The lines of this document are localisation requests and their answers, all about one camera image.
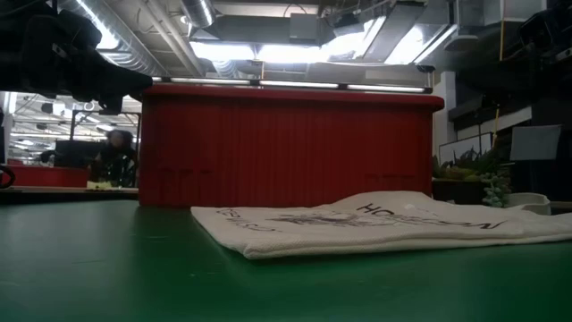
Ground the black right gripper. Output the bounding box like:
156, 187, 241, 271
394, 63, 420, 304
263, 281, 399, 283
517, 0, 572, 63

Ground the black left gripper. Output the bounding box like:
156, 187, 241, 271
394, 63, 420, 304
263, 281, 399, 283
0, 7, 154, 116

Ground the red storage bin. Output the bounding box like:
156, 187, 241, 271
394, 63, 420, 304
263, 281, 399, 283
0, 165, 91, 189

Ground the red plastic laundry bin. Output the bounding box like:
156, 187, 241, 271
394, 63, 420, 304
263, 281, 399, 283
139, 84, 446, 209

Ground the white ceiling box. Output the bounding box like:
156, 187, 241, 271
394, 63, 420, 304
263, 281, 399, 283
484, 0, 549, 26

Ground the person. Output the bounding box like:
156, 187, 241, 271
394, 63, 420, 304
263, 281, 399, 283
88, 129, 139, 188

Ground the black monitor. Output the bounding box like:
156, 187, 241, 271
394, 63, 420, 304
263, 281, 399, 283
53, 140, 104, 170

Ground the bright ceiling light panel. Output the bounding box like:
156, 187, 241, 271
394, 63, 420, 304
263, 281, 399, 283
189, 42, 323, 64

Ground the white sign board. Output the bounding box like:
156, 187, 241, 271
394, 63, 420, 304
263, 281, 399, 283
509, 123, 562, 161

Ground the wooden workbench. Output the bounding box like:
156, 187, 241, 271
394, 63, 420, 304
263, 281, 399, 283
0, 185, 140, 205

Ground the framed whiteboard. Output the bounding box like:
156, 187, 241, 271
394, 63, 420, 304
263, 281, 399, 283
437, 131, 495, 165

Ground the green succulent plant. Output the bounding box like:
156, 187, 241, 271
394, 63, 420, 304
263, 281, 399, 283
431, 147, 514, 209

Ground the white plant dish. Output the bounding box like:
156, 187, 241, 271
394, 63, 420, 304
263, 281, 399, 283
504, 191, 553, 216

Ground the long linear ceiling light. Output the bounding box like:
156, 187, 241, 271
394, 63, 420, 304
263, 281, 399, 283
151, 75, 433, 94

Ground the green table mat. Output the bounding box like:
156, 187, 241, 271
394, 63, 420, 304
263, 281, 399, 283
0, 199, 572, 322

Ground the white printed tote bag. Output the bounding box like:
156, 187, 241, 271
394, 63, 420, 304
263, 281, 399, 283
190, 191, 572, 260

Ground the large round silver duct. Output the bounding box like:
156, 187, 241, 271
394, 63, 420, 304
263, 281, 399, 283
57, 0, 169, 77

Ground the yellow hanging cord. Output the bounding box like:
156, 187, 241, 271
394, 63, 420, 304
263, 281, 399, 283
491, 20, 506, 153

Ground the small round silver duct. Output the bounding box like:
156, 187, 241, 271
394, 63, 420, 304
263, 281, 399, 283
181, 0, 216, 29

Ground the large shiny metal duct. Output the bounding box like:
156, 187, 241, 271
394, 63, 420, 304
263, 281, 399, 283
321, 0, 459, 66

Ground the black curved cable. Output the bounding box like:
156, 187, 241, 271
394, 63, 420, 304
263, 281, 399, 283
0, 163, 17, 189

